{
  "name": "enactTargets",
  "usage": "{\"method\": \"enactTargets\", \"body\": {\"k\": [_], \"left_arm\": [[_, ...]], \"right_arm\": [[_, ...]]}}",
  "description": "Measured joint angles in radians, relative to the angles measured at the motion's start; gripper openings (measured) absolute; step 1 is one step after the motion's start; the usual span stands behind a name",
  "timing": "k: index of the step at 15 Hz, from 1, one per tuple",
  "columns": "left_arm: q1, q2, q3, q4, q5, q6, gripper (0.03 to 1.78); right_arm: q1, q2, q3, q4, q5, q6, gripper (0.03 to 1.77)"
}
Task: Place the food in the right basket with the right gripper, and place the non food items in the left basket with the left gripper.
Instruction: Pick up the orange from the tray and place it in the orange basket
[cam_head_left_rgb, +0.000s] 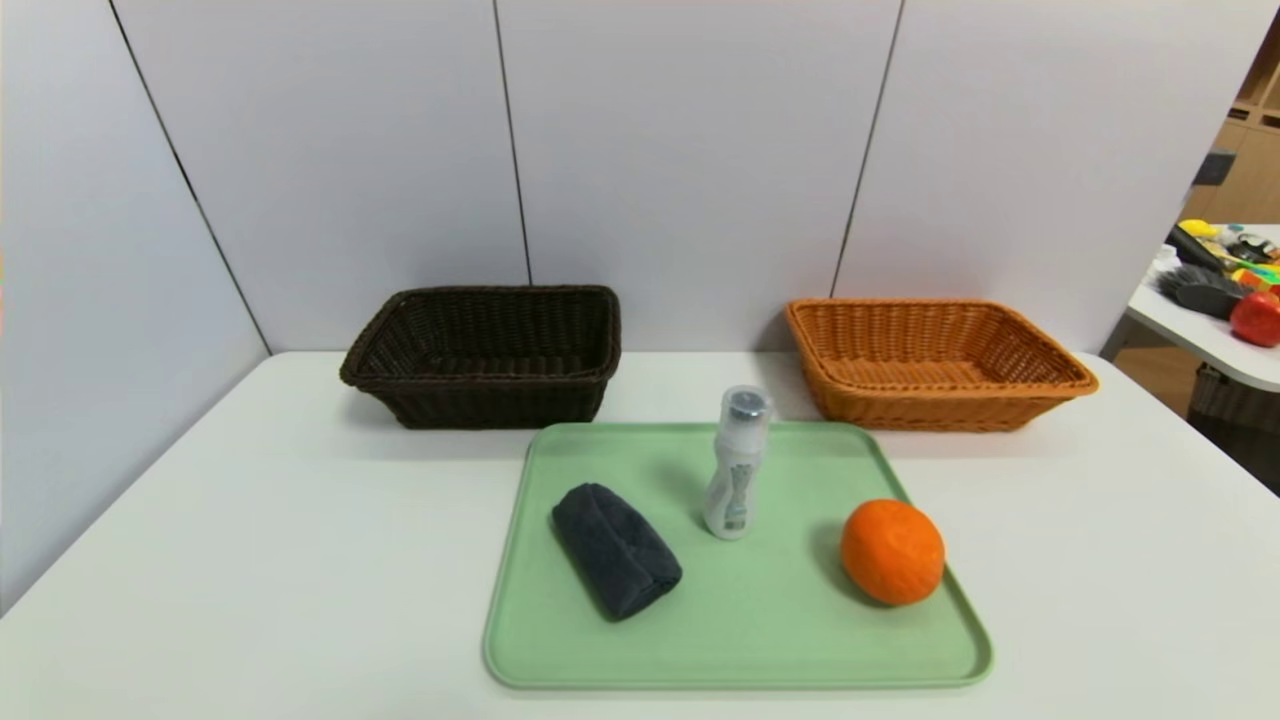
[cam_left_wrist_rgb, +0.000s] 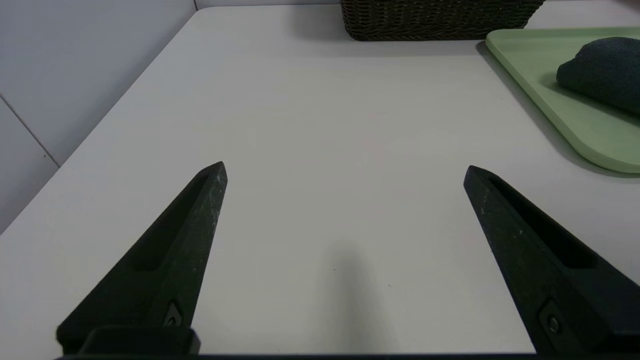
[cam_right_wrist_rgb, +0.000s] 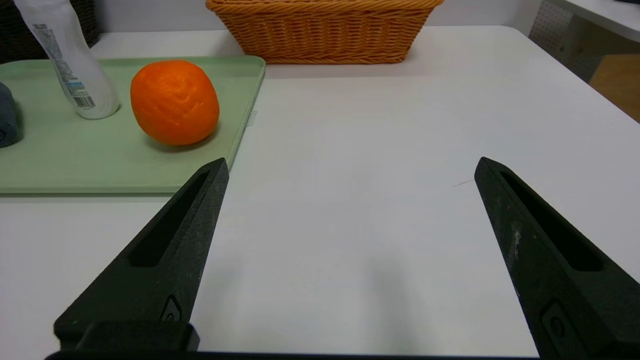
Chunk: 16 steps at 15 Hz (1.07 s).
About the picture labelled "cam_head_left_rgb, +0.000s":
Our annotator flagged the wooden shelf unit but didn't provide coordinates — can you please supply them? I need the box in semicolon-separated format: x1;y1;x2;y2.
1185;20;1280;226

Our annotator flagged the woven grey storage bin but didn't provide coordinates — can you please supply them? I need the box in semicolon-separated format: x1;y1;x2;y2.
1188;362;1280;436

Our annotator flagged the dark brown wicker basket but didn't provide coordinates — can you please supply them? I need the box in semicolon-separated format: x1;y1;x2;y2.
339;285;623;431

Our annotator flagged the white plastic bottle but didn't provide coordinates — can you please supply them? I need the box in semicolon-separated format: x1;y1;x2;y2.
702;385;775;542

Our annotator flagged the long black handle tool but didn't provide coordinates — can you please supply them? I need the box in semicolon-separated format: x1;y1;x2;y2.
1166;224;1229;273

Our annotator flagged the red apple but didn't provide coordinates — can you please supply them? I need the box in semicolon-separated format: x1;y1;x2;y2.
1230;291;1280;348

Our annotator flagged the orange wicker basket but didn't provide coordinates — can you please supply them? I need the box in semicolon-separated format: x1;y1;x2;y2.
784;298;1100;433

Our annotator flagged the light green plastic tray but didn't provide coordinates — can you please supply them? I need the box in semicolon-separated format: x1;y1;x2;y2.
483;421;994;691

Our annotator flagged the orange fruit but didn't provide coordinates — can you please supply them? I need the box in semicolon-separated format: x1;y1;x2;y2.
841;498;947;607

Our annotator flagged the white side table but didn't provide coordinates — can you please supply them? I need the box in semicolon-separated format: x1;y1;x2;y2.
1126;224;1280;393

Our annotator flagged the dark grey towel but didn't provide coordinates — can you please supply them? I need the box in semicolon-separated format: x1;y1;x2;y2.
551;483;684;623

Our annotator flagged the grey bristle brush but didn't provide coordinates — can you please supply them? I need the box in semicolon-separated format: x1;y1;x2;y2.
1157;264;1246;321

